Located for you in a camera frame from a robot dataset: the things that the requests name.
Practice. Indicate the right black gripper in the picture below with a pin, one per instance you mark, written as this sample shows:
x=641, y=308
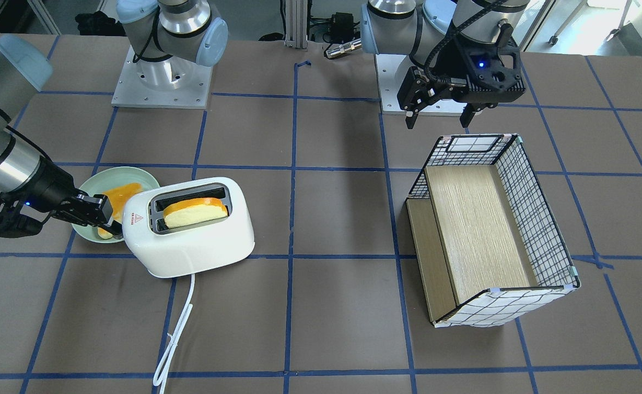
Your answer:
x=49, y=186

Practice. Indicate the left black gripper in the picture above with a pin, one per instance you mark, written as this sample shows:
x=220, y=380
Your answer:
x=459, y=64

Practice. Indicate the white toaster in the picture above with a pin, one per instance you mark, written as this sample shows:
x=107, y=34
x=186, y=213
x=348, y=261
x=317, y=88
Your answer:
x=168, y=253

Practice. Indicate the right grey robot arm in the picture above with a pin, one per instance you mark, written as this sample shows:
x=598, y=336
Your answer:
x=28, y=177

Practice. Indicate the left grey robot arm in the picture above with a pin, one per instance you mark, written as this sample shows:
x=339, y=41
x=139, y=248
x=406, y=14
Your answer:
x=421, y=30

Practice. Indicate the bread slice in toaster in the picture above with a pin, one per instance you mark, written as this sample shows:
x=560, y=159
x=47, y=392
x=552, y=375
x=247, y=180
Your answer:
x=193, y=211

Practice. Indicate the bread slice on plate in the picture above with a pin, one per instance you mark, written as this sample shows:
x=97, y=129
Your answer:
x=118, y=197

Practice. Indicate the light green plate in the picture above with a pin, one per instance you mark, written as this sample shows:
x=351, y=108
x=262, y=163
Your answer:
x=108, y=179

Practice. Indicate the wire basket with wooden shelf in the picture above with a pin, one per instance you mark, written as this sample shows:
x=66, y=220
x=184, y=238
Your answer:
x=488, y=246

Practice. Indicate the aluminium frame post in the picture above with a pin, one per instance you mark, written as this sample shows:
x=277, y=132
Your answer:
x=295, y=16

